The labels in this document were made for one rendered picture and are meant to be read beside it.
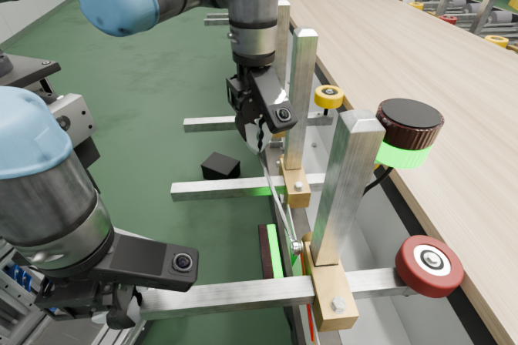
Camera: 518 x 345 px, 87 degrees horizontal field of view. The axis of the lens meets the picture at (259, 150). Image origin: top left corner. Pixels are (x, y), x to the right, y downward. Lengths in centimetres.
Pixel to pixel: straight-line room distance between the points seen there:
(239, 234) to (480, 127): 114
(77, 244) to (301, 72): 40
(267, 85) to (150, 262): 30
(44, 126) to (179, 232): 137
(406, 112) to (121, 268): 33
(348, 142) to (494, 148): 53
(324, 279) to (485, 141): 50
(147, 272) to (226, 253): 114
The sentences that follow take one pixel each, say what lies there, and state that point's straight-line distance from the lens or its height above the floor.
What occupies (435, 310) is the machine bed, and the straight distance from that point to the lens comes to 63.
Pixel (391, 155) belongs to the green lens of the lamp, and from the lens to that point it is 30.
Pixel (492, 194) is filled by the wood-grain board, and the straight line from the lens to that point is 64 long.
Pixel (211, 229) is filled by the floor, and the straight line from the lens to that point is 155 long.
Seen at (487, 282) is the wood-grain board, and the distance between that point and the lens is 51.
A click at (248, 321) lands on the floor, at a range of 134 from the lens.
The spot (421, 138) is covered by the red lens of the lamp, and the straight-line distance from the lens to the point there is 29.
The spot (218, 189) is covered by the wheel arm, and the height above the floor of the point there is 82.
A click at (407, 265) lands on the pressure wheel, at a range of 46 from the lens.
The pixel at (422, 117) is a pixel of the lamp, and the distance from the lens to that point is 30.
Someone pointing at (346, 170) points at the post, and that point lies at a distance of 30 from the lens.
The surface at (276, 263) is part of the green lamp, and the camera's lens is 64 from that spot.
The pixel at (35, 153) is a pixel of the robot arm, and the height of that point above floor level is 115.
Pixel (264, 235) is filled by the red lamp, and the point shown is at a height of 70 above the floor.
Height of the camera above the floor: 127
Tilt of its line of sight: 40 degrees down
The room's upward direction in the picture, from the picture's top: straight up
